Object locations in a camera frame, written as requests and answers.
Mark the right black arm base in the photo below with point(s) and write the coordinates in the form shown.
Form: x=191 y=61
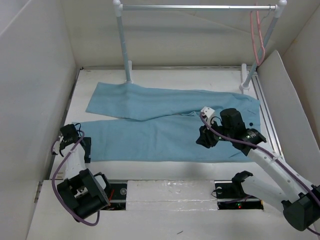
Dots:
x=230 y=197

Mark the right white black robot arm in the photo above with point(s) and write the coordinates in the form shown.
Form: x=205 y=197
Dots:
x=294 y=196

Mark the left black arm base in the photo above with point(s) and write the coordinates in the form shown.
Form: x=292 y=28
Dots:
x=117 y=196

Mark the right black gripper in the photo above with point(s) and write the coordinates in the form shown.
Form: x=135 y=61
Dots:
x=205 y=138

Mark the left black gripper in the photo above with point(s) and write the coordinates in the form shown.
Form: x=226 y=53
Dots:
x=87 y=148

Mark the white and silver clothes rack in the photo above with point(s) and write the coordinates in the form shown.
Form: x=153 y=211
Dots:
x=259 y=54

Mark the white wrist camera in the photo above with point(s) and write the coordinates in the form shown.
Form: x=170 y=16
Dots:
x=56 y=147
x=207 y=113

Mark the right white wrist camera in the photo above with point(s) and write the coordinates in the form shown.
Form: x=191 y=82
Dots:
x=207 y=113

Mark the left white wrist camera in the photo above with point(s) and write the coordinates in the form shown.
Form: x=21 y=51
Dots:
x=56 y=147

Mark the aluminium rail right side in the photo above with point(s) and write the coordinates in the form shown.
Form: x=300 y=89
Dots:
x=267 y=125

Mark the light blue trousers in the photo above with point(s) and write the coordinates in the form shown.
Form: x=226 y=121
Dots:
x=158 y=125

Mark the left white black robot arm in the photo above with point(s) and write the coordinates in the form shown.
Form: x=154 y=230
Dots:
x=80 y=192

